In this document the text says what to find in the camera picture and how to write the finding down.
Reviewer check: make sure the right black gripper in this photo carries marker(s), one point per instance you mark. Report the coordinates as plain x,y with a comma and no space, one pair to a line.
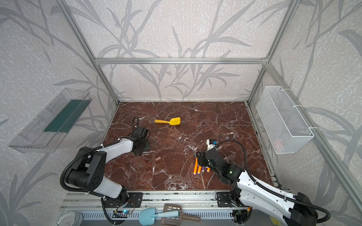
202,158

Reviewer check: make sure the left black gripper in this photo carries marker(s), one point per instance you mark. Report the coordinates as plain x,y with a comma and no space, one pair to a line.
143,145

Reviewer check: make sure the orange highlighter pen group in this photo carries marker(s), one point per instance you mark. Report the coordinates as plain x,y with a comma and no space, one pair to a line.
195,167

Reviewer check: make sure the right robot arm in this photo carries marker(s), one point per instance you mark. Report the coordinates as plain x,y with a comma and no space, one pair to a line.
287,208

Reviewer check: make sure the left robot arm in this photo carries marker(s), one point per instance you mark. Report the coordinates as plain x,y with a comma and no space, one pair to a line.
86,172

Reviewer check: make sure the yellow toy shovel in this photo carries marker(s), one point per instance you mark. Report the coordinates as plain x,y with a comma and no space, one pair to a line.
172,122

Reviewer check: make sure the light blue toy shovel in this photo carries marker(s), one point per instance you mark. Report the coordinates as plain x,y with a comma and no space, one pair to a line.
147,216

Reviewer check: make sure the brown toy spatula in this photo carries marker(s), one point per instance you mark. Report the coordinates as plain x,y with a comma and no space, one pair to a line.
176,221

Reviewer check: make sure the yellow green tape roll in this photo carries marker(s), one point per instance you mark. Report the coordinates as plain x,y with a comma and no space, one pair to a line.
275,221

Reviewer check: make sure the clear round lid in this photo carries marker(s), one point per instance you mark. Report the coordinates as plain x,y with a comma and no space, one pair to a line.
70,218

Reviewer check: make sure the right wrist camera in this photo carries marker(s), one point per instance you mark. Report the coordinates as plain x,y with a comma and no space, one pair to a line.
211,143

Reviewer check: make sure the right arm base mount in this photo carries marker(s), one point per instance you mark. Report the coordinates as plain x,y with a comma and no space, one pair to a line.
229,199

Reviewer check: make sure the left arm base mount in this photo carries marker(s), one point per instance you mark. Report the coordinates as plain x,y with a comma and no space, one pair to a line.
124,200

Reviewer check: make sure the white wire mesh basket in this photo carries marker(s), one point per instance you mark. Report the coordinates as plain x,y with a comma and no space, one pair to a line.
286,128

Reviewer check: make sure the aluminium front rail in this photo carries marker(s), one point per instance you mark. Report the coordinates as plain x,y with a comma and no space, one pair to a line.
188,199

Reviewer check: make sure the clear plastic wall bin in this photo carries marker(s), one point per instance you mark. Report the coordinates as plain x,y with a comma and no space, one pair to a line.
49,128

